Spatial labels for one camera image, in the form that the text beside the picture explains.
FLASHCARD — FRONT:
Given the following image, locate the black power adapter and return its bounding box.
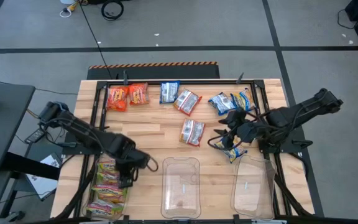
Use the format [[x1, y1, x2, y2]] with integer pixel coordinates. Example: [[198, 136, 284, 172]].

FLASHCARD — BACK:
[[24, 128, 48, 145]]

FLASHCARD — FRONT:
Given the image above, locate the orange spicy chicken noodle packet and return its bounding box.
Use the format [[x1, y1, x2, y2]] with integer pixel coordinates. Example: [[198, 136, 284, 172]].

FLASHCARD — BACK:
[[179, 118, 206, 147], [128, 82, 150, 106], [173, 88, 203, 117], [106, 86, 130, 112]]

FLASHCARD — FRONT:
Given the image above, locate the thin black floor cable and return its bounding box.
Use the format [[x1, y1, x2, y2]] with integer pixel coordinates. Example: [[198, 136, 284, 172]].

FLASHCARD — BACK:
[[78, 1, 114, 80]]

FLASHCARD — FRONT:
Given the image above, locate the black desk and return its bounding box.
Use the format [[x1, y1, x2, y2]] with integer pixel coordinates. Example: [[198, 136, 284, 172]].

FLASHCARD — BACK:
[[0, 81, 62, 223]]

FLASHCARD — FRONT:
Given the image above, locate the white cable with yellow plug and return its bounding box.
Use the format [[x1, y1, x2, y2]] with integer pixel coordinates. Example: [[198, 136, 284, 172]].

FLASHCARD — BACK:
[[58, 0, 88, 19]]

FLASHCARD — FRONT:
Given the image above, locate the blue soy sauce noodle packet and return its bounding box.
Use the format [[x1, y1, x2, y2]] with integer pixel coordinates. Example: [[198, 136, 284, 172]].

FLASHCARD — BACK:
[[208, 92, 237, 116], [159, 80, 181, 105], [213, 136, 249, 164], [230, 88, 257, 112]]

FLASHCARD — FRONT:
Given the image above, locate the clear plastic bin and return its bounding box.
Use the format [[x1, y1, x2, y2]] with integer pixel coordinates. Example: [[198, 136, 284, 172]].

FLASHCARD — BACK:
[[230, 154, 278, 220], [82, 152, 132, 221], [160, 156, 202, 220]]

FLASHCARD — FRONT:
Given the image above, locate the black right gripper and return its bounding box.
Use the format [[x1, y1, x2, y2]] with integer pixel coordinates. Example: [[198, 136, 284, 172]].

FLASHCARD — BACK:
[[213, 108, 262, 151]]

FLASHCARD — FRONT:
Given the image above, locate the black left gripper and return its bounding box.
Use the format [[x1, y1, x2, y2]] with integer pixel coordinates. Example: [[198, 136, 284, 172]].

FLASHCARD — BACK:
[[116, 149, 151, 189]]

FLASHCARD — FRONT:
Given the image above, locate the coiled black cable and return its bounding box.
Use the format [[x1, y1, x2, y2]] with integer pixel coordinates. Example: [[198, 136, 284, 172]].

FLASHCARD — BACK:
[[100, 0, 125, 22]]

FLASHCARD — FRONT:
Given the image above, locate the green yellow noodle packet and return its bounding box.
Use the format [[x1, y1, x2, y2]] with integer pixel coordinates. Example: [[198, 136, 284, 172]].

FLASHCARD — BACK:
[[85, 198, 124, 218], [95, 172, 121, 187], [96, 157, 117, 174], [91, 184, 127, 203]]

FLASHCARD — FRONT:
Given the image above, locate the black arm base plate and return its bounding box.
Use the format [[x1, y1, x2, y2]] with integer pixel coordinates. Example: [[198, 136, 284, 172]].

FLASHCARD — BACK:
[[256, 126, 314, 154], [61, 130, 107, 156]]

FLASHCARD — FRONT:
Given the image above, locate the black metal table frame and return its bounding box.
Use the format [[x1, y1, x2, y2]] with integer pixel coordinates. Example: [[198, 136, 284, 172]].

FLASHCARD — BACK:
[[52, 78, 316, 224]]

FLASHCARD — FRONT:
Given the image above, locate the black hazard-striped floor mat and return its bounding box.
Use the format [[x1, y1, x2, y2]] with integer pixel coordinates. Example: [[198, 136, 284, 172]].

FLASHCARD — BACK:
[[86, 61, 221, 80]]

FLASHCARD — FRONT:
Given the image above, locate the white flat box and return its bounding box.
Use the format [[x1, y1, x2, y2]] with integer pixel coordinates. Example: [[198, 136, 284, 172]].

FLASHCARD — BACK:
[[25, 152, 63, 202]]

